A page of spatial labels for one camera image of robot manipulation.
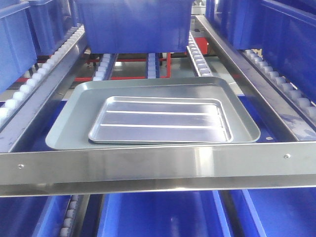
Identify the blue bin on rollers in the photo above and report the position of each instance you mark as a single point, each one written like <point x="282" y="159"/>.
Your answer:
<point x="136" y="26"/>

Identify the blue bin lower shelf centre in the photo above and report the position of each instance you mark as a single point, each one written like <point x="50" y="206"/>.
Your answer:
<point x="164" y="214"/>

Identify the silver ribbed metal tray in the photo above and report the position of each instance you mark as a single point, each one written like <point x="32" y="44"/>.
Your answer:
<point x="158" y="120"/>

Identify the large grey plastic tray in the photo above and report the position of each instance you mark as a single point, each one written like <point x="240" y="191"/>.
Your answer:
<point x="72" y="127"/>

